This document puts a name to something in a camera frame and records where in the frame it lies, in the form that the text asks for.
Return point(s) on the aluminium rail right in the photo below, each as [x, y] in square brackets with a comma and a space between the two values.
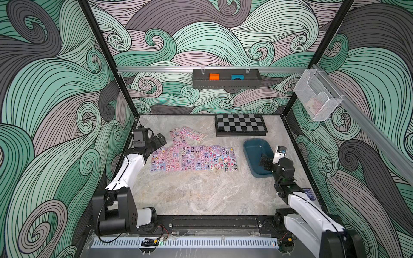
[356, 103]

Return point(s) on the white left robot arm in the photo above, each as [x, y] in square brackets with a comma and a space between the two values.
[113, 208]

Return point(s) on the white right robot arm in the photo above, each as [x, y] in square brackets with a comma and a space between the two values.
[320, 233]

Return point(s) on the teal block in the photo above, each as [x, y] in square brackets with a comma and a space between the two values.
[237, 77]

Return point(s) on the teal plastic storage box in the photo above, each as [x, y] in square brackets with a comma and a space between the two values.
[254, 149]

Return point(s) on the orange block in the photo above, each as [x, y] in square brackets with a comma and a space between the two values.
[214, 77]

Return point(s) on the black corner frame post left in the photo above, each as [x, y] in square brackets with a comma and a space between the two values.
[93, 24]

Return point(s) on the black and grey chessboard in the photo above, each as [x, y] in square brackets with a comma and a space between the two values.
[240, 125]

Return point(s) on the black wall-mounted tray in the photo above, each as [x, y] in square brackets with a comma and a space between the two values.
[200, 80]

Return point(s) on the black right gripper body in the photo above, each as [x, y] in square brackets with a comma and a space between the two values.
[276, 178]

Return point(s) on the aluminium rail back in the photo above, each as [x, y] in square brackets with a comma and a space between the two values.
[189, 69]

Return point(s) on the pink sticker sheet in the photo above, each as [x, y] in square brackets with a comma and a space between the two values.
[216, 157]
[192, 134]
[229, 159]
[174, 159]
[188, 158]
[177, 138]
[202, 158]
[161, 160]

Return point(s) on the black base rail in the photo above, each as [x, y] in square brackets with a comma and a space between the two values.
[179, 225]

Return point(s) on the blue card deck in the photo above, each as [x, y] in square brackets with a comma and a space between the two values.
[310, 194]

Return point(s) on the clear plastic wall holder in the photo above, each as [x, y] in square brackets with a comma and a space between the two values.
[318, 94]

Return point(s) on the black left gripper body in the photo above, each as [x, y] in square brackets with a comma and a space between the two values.
[152, 145]

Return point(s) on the white perforated cable duct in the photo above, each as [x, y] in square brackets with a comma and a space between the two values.
[194, 242]

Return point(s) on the aluminium rail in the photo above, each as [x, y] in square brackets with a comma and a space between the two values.
[189, 69]
[356, 103]

